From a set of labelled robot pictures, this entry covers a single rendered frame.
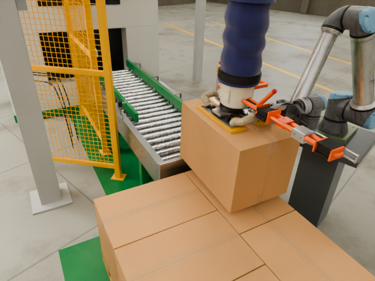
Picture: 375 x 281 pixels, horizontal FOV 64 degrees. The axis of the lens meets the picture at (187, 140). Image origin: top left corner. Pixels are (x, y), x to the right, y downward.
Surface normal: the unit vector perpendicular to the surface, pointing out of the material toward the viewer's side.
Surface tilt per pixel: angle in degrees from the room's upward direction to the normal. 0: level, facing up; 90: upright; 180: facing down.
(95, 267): 0
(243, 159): 91
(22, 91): 90
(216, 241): 0
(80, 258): 0
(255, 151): 91
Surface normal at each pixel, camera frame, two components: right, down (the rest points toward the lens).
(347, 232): 0.03, -0.86
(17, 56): 0.48, 0.46
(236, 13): -0.60, 0.17
